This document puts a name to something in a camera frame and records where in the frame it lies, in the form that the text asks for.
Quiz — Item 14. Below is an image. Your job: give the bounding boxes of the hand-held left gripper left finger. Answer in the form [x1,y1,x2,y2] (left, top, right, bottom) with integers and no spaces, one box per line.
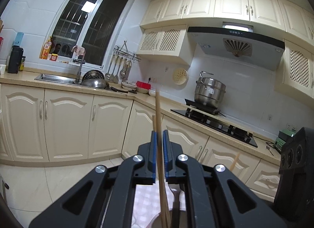
[29,131,157,228]

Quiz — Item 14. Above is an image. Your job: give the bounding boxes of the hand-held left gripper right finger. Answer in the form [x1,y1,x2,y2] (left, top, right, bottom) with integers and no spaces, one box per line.
[162,130,287,228]

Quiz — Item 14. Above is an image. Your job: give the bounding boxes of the wooden chopstick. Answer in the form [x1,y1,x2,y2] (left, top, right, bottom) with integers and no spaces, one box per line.
[152,115,171,228]
[155,90,170,228]
[229,153,241,172]

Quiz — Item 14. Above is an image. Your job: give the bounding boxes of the green device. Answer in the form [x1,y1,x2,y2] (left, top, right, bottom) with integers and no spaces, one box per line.
[274,130,298,148]

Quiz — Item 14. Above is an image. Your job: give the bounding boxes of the pink checked tablecloth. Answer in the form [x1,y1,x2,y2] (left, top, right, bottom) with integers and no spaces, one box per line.
[131,184,187,228]

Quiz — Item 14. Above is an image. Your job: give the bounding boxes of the black gas stove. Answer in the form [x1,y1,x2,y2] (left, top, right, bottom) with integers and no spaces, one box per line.
[171,99,258,148]

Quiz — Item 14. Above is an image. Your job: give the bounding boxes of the red box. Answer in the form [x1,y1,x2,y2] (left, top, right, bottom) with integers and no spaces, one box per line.
[136,81,151,91]

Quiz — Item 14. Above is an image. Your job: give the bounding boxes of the steel steamer pot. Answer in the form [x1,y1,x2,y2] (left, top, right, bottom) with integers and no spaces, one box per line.
[194,71,226,109]

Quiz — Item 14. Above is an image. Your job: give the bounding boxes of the hanging metal spatula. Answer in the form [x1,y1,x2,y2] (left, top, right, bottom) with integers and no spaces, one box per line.
[114,57,123,83]

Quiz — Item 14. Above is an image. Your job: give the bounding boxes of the hanging slotted spatula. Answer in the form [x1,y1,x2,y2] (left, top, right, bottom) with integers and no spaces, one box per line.
[110,56,119,83]

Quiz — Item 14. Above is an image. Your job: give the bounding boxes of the hanging metal spoon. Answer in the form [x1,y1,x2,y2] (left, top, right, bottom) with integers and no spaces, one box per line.
[120,58,128,79]

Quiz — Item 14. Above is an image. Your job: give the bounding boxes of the cream lower cabinets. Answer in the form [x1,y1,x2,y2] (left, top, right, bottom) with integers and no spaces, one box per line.
[0,83,281,198]

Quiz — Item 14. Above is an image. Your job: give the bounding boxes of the cream cabinets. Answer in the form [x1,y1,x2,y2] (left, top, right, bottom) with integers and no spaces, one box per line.
[0,83,281,198]
[140,0,314,44]

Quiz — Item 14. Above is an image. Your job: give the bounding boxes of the steel wok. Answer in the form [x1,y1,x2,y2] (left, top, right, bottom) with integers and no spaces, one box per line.
[80,78,128,94]

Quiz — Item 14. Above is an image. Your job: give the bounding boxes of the hanging metal ladle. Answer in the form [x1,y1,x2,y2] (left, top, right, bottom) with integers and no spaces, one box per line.
[105,55,114,80]

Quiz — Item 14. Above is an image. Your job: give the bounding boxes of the steel colander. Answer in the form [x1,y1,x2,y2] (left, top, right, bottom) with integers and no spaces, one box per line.
[82,70,105,81]

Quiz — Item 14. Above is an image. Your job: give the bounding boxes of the dark faucet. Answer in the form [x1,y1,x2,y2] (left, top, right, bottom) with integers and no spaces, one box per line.
[73,60,86,83]

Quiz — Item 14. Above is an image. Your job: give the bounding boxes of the cream lattice door cabinet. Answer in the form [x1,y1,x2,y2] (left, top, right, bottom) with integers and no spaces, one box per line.
[136,25,194,66]
[274,39,314,99]

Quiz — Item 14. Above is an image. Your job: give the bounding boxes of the range hood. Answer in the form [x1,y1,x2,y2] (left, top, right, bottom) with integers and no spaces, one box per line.
[187,22,285,72]

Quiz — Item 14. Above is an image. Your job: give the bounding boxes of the steel sink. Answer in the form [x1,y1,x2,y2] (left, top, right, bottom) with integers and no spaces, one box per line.
[34,73,81,85]

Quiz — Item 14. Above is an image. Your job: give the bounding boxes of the pink rag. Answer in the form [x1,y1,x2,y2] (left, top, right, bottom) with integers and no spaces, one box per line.
[72,45,86,59]

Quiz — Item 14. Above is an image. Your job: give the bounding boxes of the dark kitchen window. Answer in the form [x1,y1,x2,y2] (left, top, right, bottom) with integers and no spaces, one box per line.
[50,0,134,67]

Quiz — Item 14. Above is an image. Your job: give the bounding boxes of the orange oil bottle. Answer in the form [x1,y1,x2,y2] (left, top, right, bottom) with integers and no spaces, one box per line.
[40,36,53,60]

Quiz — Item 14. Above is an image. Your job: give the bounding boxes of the cream upper cabinets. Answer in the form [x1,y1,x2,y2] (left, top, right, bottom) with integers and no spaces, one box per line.
[140,0,314,44]

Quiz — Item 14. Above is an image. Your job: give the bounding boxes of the black kettle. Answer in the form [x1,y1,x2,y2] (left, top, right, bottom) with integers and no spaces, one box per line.
[7,45,24,74]

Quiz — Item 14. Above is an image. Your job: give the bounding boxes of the wall utensil rack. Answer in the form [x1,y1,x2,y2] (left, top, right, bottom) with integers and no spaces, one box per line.
[113,41,141,62]

